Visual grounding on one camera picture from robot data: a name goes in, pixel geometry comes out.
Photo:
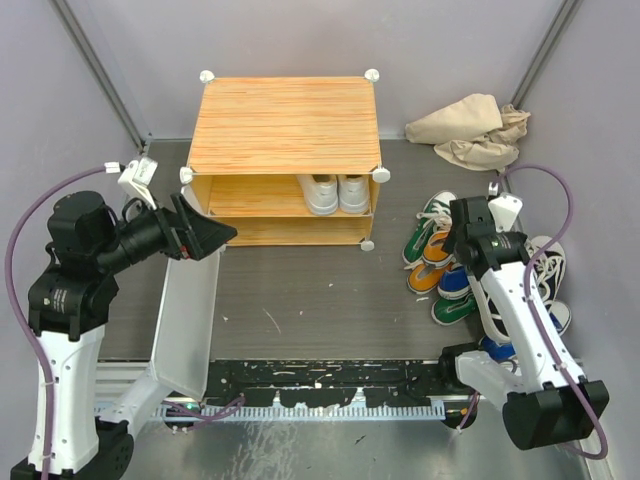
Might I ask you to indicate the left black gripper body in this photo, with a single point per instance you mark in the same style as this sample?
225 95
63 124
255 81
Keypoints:
156 230

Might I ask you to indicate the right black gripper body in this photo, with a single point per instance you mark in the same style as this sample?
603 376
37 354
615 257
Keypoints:
451 244

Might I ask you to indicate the black white sneaker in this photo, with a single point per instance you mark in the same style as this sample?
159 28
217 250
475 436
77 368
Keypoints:
487 310
549 268

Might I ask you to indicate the white cabinet door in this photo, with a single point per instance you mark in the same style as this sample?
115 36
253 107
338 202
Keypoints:
182 342

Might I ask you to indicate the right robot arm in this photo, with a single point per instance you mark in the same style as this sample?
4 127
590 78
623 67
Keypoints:
549 401

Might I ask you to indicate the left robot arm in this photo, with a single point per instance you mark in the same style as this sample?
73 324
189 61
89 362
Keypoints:
68 312

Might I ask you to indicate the wooden shoe cabinet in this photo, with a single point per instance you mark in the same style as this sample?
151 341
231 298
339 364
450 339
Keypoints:
254 135

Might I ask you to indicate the orange sneaker upper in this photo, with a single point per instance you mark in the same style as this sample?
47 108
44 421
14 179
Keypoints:
433 252

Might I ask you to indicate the orange sneaker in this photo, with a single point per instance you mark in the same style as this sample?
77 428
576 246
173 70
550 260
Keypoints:
433 252
425 277

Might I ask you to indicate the green sneaker upper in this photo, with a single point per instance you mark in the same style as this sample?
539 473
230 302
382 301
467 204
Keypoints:
434 217

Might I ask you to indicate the green sneaker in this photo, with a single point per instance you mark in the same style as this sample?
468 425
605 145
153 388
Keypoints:
434 217
447 312

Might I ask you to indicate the blue sneaker upper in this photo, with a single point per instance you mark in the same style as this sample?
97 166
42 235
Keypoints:
454 283

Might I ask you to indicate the blue sneaker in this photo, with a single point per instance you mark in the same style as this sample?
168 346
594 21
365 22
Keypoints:
454 283
561 317

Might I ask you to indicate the orange sneaker lower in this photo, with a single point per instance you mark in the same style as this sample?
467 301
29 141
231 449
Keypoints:
425 277

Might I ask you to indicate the green sneaker lower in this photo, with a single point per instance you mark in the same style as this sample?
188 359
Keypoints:
447 312

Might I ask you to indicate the beige cloth bag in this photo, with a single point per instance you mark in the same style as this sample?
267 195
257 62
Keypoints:
474 133

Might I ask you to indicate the blue sneaker lower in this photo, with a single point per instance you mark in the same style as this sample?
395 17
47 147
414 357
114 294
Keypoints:
561 317

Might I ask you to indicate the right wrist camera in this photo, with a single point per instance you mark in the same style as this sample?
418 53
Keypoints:
504 208

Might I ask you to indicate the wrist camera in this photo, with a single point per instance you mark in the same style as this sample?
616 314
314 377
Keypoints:
504 208
136 178

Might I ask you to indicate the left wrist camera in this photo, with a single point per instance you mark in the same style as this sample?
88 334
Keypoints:
136 178

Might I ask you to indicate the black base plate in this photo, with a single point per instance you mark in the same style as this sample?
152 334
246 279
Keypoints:
322 383

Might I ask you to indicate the white cable tray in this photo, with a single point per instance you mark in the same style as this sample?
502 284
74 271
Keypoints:
356 411

